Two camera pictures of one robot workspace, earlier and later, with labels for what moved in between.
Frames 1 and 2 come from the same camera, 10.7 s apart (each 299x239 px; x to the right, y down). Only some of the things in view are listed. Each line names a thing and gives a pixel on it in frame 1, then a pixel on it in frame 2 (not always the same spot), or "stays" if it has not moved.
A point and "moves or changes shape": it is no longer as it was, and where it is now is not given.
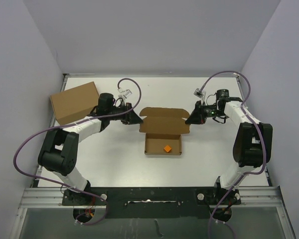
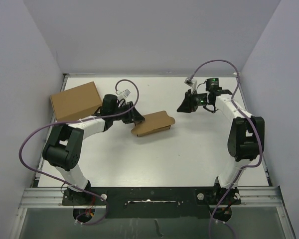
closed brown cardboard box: (74, 104) stays
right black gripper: (197, 116) -> (188, 106)
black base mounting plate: (153, 202) stays
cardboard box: (163, 127) moves or changes shape
